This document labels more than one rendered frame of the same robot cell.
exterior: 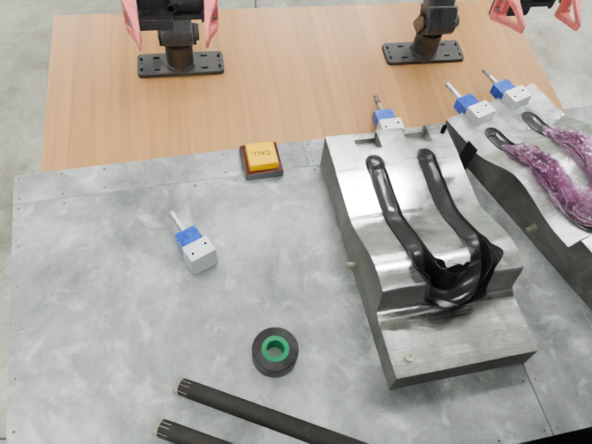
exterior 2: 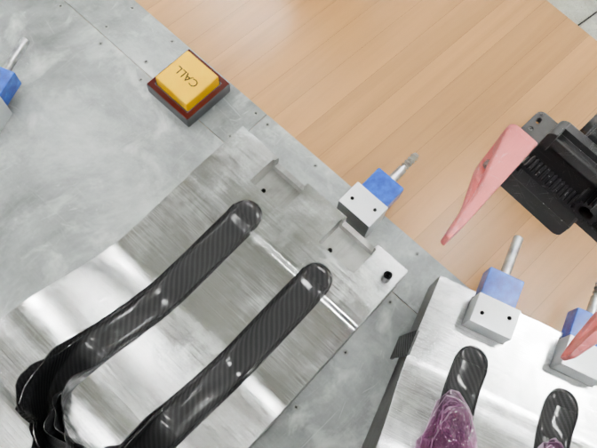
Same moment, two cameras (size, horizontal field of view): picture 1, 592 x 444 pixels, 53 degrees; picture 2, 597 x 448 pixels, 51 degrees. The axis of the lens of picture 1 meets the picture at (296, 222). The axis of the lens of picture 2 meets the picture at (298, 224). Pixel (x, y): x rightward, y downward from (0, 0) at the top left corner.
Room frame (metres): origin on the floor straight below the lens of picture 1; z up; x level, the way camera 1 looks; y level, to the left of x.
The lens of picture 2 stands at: (0.67, -0.37, 1.56)
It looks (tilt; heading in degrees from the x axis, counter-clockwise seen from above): 70 degrees down; 53
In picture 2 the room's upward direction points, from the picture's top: 10 degrees clockwise
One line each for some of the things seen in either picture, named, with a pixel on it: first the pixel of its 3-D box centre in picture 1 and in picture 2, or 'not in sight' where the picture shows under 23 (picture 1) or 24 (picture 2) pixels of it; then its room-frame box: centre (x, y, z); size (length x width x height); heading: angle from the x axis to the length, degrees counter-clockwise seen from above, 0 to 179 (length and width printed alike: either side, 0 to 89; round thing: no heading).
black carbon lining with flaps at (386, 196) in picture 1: (431, 215); (178, 346); (0.64, -0.24, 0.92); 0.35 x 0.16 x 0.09; 20
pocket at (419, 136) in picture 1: (414, 139); (346, 249); (0.85, -0.22, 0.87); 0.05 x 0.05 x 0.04; 20
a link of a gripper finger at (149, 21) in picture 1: (148, 25); not in sight; (0.70, 0.26, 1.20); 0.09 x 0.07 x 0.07; 16
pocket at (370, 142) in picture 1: (365, 145); (279, 188); (0.82, -0.12, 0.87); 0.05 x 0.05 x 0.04; 20
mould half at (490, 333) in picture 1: (422, 236); (165, 357); (0.62, -0.24, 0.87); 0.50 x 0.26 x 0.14; 20
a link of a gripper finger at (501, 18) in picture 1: (521, 11); (509, 208); (0.87, -0.32, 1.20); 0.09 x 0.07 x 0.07; 16
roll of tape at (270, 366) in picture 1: (275, 351); not in sight; (0.37, 0.00, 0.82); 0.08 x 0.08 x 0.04
